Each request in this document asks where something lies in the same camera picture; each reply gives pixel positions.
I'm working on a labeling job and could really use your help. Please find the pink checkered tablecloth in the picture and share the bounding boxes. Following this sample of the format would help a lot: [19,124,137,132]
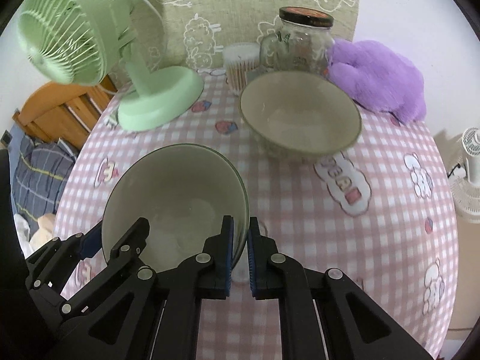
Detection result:
[55,69,458,356]

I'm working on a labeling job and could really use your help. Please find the wooden bed headboard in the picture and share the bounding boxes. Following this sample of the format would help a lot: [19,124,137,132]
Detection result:
[12,76,116,150]

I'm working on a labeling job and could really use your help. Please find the purple plush toy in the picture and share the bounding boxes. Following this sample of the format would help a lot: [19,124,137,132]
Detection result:
[328,38,426,125]

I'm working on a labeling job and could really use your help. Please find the white floor fan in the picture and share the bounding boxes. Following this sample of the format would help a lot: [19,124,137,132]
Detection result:
[447,127,480,224]

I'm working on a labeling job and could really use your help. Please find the floral bowl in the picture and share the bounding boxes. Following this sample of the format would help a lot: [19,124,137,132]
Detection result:
[238,71,362,164]
[102,143,250,272]

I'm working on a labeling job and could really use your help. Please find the white plastic bag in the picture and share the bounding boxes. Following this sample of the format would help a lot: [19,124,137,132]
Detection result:
[13,214,34,258]

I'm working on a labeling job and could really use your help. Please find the glass jar black lid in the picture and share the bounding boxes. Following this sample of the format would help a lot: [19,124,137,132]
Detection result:
[259,6,335,76]

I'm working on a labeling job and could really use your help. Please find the cream cloth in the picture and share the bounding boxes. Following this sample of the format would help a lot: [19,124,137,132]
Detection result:
[29,213,55,251]

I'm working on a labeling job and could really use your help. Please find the green cartoon wall mat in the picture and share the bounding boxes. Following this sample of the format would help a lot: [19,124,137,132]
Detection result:
[142,0,360,70]

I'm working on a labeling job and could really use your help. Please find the green desk fan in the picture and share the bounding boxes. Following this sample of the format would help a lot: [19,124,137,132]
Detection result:
[18,0,204,132]

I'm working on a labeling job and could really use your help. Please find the cotton swab container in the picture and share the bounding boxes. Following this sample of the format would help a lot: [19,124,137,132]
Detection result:
[223,42,260,95]

